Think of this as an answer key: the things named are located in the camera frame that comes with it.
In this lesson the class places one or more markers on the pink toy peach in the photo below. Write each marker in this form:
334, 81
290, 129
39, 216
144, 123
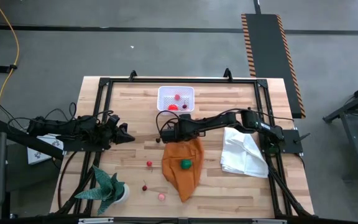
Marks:
161, 196
177, 97

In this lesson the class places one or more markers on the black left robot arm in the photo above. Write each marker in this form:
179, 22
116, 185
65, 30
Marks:
67, 126

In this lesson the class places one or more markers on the black diagonal support beam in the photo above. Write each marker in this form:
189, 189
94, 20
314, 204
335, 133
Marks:
26, 138

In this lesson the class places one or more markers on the black mat with striped edges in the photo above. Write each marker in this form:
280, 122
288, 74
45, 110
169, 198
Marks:
267, 62

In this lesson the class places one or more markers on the orange cloth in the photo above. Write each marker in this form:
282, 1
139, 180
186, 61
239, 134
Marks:
182, 183

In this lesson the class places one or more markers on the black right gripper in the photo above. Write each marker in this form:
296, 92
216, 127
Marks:
186, 129

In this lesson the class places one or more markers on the green plant in white pot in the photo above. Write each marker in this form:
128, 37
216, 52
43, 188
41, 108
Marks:
107, 189

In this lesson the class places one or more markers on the bright red toy cherry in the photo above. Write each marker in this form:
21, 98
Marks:
149, 163

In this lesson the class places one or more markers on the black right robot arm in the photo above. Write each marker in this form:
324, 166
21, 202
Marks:
216, 119

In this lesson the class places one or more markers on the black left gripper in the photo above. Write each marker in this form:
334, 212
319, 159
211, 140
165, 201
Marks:
110, 133

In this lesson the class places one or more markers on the white cloth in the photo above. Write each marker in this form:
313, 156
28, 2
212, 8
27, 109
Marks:
242, 152

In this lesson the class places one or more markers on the green toy bell pepper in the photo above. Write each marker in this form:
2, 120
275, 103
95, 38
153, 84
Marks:
186, 164

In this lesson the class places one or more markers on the red toy tomato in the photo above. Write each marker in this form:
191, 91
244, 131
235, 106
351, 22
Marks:
172, 107

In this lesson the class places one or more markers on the black aluminium table frame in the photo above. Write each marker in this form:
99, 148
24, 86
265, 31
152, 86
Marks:
182, 80

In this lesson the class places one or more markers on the white printed box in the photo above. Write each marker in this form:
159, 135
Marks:
39, 155

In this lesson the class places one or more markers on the dark grey metal cart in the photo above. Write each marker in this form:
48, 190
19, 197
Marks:
356, 109

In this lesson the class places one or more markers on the white plastic basket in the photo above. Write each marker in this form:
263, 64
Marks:
166, 96

